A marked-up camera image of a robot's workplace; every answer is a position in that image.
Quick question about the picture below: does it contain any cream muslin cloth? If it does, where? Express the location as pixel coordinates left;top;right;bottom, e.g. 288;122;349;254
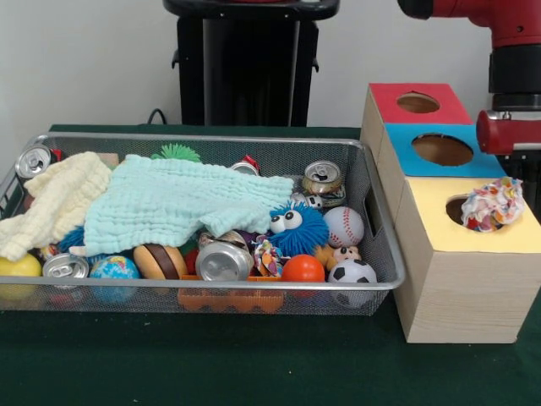
0;151;113;262

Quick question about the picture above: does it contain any crushed silver can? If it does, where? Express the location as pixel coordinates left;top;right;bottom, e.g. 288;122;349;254
194;240;254;283

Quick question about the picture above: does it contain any wooden box with three holes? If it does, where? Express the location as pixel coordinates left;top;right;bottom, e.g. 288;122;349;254
360;82;541;344

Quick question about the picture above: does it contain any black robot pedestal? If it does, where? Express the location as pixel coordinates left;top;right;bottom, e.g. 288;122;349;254
162;0;342;127

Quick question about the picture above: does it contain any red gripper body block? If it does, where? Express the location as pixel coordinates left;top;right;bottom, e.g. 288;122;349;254
476;108;541;156

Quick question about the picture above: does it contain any light blue muslin cloth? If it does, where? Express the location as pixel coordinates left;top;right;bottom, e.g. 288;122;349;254
82;154;296;258

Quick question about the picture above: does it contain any shallow metal mesh bin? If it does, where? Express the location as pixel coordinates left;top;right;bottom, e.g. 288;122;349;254
0;131;407;317

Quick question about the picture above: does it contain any blue fuzzy toy with eyes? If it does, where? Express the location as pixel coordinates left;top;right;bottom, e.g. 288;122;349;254
269;200;331;258

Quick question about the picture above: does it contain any colourful paper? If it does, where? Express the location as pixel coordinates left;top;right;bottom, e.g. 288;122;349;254
460;176;527;233

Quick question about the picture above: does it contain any dark green tablecloth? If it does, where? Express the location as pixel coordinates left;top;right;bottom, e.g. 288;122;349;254
498;154;541;200
0;123;541;406

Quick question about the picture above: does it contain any toy hamburger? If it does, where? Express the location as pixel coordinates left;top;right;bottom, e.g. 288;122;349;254
133;243;189;281

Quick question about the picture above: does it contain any gold drink can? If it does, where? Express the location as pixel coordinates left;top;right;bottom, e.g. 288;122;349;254
300;160;344;196

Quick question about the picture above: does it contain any white baseball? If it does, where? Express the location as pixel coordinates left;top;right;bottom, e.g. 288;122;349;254
323;206;365;249

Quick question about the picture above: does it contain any orange ball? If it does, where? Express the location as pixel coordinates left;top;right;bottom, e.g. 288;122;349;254
281;254;326;299

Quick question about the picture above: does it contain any globe print ball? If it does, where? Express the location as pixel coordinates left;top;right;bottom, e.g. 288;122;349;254
89;255;141;305

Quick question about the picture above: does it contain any black and white soccer ball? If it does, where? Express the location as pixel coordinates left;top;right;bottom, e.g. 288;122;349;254
327;258;378;309

